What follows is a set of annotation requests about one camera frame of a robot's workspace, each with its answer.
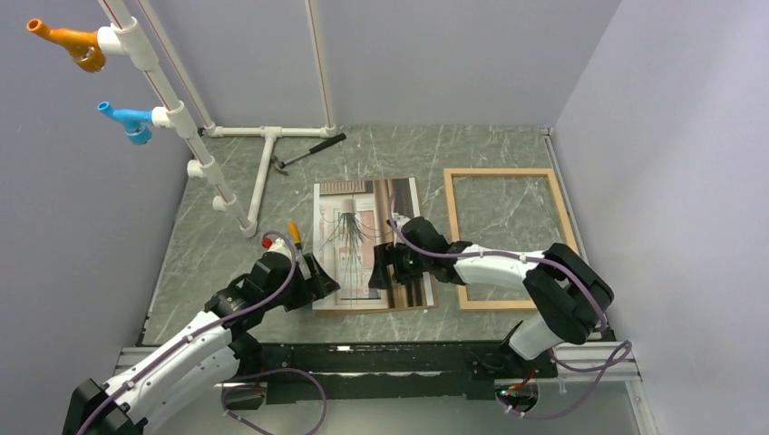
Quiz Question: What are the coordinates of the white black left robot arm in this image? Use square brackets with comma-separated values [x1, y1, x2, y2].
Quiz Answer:
[63, 252, 340, 434]

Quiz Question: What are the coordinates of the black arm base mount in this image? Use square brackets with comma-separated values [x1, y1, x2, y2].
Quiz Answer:
[222, 340, 558, 411]

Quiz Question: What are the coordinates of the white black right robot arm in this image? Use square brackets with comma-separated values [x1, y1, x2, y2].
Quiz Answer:
[368, 217, 614, 376]

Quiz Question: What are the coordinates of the orange nozzle fitting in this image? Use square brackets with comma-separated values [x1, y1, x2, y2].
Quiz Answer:
[26, 18, 106, 73]

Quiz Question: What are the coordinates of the white PVC pipe stand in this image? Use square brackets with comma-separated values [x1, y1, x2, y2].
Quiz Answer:
[97, 1, 340, 237]

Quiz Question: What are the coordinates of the wooden picture frame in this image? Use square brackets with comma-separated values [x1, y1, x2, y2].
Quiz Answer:
[443, 168, 580, 312]

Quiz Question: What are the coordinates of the yellow handled screwdriver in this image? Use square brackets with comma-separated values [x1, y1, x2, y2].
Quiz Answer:
[288, 220, 311, 279]

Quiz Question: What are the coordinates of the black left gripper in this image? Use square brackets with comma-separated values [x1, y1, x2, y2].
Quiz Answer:
[263, 252, 339, 312]

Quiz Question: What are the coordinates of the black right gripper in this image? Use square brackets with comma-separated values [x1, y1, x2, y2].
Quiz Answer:
[369, 239, 432, 289]

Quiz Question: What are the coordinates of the blue nozzle fitting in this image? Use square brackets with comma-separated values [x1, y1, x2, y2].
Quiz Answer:
[97, 101, 152, 145]

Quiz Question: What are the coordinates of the plant photo print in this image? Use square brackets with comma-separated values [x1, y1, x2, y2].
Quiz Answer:
[312, 177, 437, 309]

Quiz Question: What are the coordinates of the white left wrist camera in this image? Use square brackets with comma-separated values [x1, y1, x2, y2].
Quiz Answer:
[261, 237, 292, 258]

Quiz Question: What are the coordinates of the aluminium rail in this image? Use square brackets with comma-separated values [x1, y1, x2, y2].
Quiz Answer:
[95, 344, 659, 435]

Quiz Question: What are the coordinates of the black handled claw hammer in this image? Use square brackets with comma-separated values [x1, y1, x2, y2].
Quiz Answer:
[270, 133, 347, 176]

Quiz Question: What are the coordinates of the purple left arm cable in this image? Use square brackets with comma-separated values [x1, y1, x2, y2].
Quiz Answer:
[74, 230, 328, 435]

